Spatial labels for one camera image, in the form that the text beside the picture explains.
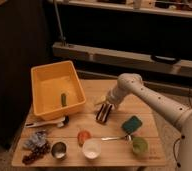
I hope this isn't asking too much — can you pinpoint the black striped gripper finger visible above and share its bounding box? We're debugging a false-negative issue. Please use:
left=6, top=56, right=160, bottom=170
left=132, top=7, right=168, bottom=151
left=103, top=105, right=113, bottom=123
left=96, top=104, right=108, bottom=122

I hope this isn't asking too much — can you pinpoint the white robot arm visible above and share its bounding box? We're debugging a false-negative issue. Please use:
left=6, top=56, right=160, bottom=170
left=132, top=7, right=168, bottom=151
left=99, top=73, right=192, bottom=171

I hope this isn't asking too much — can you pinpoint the yellow plastic tray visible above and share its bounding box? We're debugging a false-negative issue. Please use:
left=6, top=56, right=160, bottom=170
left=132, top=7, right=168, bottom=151
left=31, top=61, right=86, bottom=120

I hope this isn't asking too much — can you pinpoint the teal green sponge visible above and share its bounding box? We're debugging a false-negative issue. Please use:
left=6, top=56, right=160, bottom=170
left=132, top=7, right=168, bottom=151
left=122, top=116, right=142, bottom=134

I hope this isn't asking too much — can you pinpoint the metal fork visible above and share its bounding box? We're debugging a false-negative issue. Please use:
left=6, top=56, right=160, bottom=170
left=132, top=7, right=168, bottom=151
left=101, top=134, right=132, bottom=141

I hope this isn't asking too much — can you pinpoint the green pickle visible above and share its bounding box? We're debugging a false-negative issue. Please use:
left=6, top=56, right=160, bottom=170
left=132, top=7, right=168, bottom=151
left=61, top=93, right=67, bottom=107

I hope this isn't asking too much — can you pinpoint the green plastic cup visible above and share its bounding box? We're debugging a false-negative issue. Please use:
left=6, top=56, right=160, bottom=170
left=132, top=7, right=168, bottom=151
left=132, top=137, right=148, bottom=155

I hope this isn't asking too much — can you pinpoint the small metal cup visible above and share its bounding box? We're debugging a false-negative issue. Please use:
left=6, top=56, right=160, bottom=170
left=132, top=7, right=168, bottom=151
left=51, top=142, right=67, bottom=159

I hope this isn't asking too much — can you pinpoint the bunch of dark grapes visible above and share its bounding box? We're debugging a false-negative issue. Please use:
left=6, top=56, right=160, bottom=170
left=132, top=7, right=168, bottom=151
left=22, top=143, right=50, bottom=165

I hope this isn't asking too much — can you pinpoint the crumpled silver foil wrapper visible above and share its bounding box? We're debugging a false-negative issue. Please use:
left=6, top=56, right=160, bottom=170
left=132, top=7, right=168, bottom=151
left=23, top=131, right=47, bottom=150

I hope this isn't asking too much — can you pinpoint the metal vertical pole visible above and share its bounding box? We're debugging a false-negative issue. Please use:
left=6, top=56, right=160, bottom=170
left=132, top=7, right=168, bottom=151
left=53, top=0, right=66, bottom=46

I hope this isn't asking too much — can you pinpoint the wooden shelf rail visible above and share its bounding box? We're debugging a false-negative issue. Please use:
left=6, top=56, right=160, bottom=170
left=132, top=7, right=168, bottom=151
left=52, top=42, right=192, bottom=77

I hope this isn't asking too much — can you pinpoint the black handle on shelf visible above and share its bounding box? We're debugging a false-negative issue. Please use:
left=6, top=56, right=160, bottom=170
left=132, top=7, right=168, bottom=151
left=151, top=55, right=180, bottom=65

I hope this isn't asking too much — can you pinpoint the black cable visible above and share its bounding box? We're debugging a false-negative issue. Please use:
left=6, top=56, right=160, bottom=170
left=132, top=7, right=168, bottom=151
left=172, top=133, right=186, bottom=169

